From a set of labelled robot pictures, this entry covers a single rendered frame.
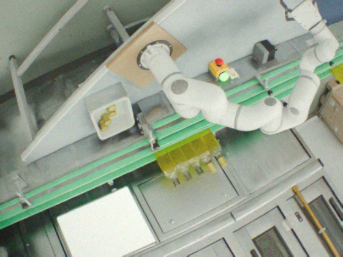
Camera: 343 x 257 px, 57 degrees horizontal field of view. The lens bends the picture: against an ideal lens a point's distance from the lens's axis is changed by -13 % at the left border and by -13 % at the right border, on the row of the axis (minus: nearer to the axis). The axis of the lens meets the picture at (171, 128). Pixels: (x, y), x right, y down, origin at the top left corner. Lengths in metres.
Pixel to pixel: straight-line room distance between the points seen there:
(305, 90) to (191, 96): 0.40
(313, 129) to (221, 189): 4.12
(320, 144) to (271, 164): 3.80
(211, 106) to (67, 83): 1.25
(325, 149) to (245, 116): 4.50
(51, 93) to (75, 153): 0.63
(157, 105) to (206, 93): 0.51
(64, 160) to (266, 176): 1.00
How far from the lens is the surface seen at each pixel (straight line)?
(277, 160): 1.88
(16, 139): 2.10
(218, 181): 1.75
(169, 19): 1.37
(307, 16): 1.40
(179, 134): 1.64
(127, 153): 1.64
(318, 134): 5.70
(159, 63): 1.34
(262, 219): 1.76
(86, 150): 1.66
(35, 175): 1.69
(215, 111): 1.14
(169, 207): 1.69
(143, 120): 1.57
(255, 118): 1.15
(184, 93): 1.16
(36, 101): 2.20
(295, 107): 1.22
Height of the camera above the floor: 1.68
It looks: 28 degrees down
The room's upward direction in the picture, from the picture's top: 149 degrees clockwise
